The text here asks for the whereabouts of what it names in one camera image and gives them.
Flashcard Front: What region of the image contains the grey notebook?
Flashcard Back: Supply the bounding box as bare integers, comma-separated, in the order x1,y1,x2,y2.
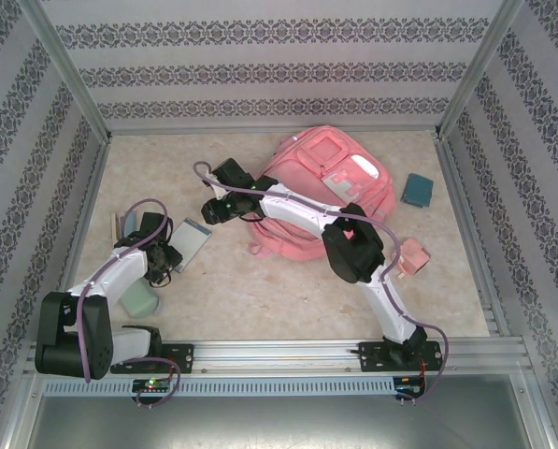
170,218,213,274

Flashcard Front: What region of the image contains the light green eraser block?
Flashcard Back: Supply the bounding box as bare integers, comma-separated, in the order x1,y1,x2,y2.
119,279,164,320

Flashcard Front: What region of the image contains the pale teal slim box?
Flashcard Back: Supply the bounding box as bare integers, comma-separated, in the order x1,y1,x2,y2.
121,210,142,235

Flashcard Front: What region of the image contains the pink student backpack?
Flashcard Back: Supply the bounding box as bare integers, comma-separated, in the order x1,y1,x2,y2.
246,124,397,263

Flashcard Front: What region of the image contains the pink plastic pencil sharpener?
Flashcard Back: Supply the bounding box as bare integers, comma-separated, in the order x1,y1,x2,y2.
392,237,432,281

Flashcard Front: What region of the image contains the grey metal sheet panel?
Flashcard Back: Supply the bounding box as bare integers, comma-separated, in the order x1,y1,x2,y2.
25,373,537,449

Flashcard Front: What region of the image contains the aluminium left side rail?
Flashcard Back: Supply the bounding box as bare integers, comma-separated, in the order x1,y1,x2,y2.
42,138,114,342

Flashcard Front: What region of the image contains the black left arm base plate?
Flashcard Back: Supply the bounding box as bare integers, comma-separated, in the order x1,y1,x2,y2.
108,342,197,375

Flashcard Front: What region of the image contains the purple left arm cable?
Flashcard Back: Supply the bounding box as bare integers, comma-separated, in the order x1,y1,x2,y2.
75,198,182,412

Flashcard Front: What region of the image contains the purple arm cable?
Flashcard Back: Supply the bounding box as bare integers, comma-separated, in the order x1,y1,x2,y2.
75,198,182,412
193,161,450,407

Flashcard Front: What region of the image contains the aluminium mounting rail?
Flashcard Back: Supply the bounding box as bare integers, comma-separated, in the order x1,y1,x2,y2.
23,339,528,376

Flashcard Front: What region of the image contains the slotted grey cable duct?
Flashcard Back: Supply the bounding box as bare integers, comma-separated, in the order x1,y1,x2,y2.
42,376,398,398

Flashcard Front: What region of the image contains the aluminium left frame post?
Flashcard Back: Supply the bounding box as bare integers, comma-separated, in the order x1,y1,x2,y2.
16,0,114,144

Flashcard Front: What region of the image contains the aluminium frame post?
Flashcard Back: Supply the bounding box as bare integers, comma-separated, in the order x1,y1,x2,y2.
16,0,114,144
435,0,527,139

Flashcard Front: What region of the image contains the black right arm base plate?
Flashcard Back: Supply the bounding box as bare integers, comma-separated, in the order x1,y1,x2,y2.
357,340,447,374

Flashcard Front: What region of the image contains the aluminium right side rail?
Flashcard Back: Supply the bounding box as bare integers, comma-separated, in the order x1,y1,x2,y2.
435,133,512,337

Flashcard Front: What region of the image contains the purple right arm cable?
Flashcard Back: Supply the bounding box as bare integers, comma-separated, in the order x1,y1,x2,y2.
193,161,450,407

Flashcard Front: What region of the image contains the aluminium right frame post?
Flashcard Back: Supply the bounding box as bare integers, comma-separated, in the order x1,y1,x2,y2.
435,0,527,139

